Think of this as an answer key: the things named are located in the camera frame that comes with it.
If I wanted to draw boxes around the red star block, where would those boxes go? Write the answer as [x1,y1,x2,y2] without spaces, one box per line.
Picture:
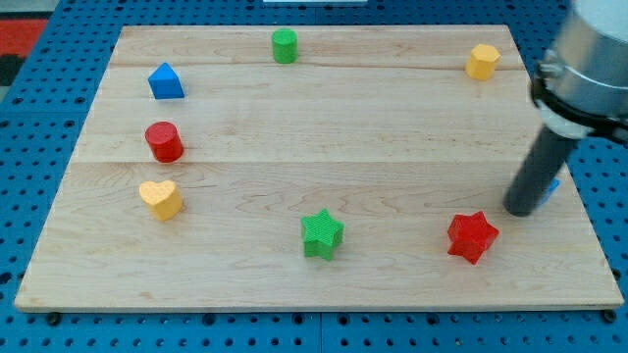
[447,211,499,265]

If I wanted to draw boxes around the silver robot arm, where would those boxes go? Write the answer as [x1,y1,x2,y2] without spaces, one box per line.
[531,0,627,144]

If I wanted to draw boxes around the green star block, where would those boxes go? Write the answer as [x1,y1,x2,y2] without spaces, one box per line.
[300,209,344,261]

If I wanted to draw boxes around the light wooden board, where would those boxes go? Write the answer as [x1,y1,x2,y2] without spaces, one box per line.
[15,25,624,313]

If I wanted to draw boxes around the green cylinder block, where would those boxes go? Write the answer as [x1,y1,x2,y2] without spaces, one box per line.
[271,28,298,64]

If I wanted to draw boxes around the yellow heart block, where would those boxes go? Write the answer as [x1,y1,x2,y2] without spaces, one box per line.
[138,180,183,222]

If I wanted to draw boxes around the red cylinder block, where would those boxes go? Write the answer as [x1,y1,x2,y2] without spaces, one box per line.
[144,122,184,163]

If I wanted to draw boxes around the blue triangular block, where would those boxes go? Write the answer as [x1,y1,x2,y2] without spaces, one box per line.
[148,63,184,100]

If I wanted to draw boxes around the yellow hexagon block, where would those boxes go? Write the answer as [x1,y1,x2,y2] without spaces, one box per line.
[465,44,501,80]

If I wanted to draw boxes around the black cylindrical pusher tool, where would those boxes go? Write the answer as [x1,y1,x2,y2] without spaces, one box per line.
[502,126,578,217]

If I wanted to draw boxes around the blue block behind pusher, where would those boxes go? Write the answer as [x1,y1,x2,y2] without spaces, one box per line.
[537,178,560,207]

